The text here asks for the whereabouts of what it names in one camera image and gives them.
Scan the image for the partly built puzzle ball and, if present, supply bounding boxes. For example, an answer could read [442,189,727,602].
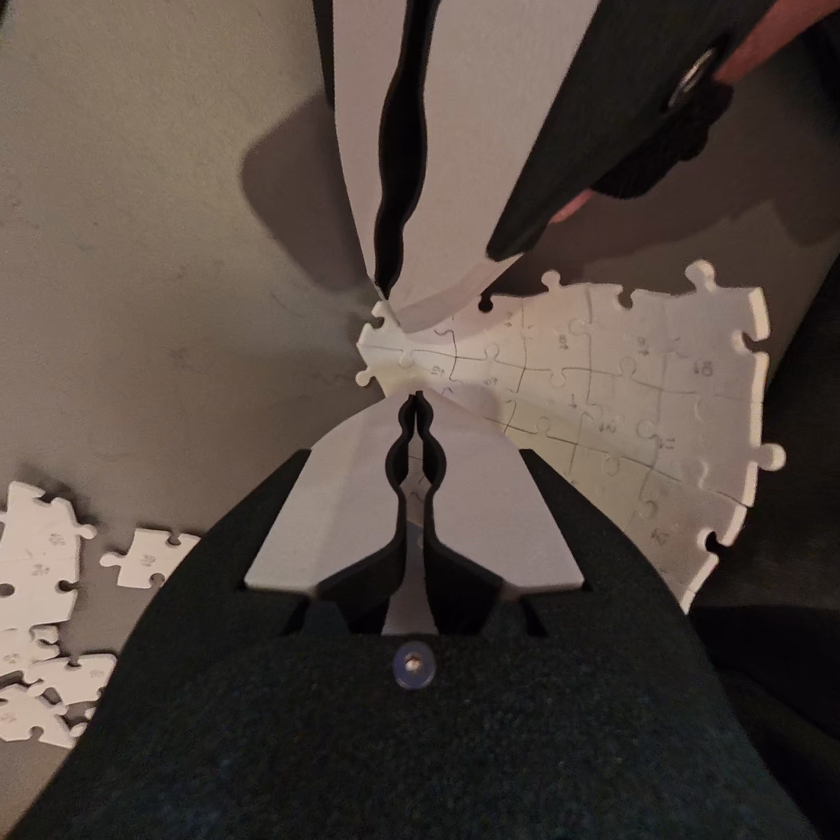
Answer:
[354,259,787,614]

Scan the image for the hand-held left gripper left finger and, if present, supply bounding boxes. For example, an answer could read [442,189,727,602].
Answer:
[244,392,417,634]

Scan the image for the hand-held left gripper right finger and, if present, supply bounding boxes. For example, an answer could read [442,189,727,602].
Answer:
[416,390,585,634]

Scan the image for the person's dark trousers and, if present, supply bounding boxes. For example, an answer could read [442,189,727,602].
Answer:
[686,256,840,840]

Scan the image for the person's right hand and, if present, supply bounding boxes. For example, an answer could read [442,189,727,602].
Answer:
[550,0,840,224]

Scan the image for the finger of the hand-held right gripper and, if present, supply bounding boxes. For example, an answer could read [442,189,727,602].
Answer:
[314,0,425,301]
[387,0,608,332]

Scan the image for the group of puzzle pieces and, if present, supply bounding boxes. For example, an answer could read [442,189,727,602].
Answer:
[0,481,201,750]

